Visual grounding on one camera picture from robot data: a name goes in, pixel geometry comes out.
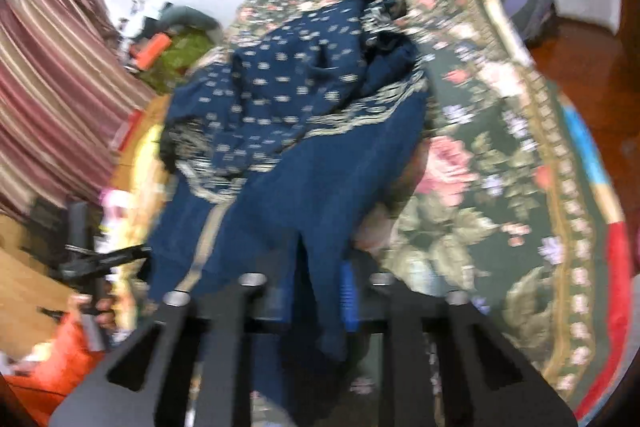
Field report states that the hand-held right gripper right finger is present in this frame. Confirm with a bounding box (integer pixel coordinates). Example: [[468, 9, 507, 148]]
[[339, 257, 577, 427]]

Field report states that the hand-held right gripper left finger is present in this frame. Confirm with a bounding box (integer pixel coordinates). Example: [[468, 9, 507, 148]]
[[50, 274, 292, 427]]

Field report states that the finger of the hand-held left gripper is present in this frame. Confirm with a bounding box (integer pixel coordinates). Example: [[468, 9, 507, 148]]
[[95, 244, 152, 269]]

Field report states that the navy patterned dress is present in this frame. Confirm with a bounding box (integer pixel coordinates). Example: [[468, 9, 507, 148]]
[[145, 0, 436, 408]]

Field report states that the person's left hand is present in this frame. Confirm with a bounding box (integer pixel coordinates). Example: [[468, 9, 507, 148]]
[[95, 297, 120, 334]]

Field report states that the yellow cloth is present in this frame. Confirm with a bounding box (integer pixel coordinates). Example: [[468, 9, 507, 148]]
[[127, 127, 172, 212]]

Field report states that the orange cloth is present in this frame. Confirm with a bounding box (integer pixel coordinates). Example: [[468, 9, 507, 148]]
[[7, 319, 106, 420]]

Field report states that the red box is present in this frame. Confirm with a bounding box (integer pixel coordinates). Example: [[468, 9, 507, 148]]
[[112, 109, 147, 152]]

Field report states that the striped pink curtain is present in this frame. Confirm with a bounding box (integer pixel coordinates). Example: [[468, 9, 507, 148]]
[[0, 0, 157, 220]]

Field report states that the orange box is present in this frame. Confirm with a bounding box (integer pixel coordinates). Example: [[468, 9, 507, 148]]
[[130, 34, 172, 71]]

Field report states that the green floral blanket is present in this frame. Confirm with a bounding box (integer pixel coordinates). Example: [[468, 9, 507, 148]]
[[220, 0, 621, 413]]

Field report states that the green patterned cloth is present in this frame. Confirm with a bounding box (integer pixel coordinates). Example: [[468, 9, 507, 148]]
[[137, 27, 222, 94]]

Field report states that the grey garment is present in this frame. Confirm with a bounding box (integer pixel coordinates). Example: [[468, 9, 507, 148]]
[[159, 4, 222, 34]]

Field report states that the multicoloured fleece blanket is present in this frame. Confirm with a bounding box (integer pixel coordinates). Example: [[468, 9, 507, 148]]
[[467, 0, 637, 413]]

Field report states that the grey bag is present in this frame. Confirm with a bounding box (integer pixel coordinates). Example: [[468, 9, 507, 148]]
[[500, 0, 559, 44]]

